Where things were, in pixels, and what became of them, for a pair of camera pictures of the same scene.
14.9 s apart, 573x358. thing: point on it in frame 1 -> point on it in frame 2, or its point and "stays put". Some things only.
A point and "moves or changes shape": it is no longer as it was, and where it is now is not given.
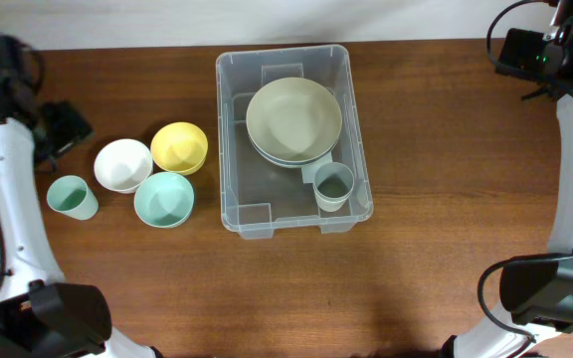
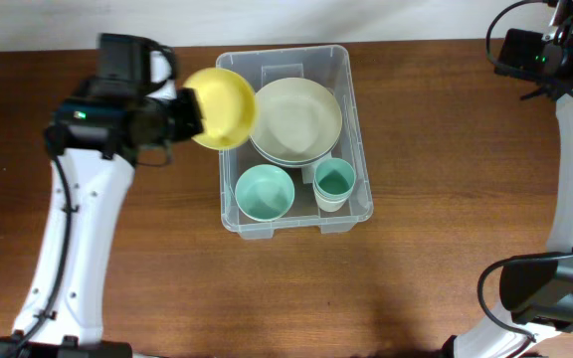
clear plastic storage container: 289,144 stays put
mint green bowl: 163,200 -> 265,193
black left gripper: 70,125 -> 191,122
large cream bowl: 293,119 stays put
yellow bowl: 179,147 -> 228,106
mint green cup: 71,196 moves or changes shape
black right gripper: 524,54 stays put
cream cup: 330,204 stays put
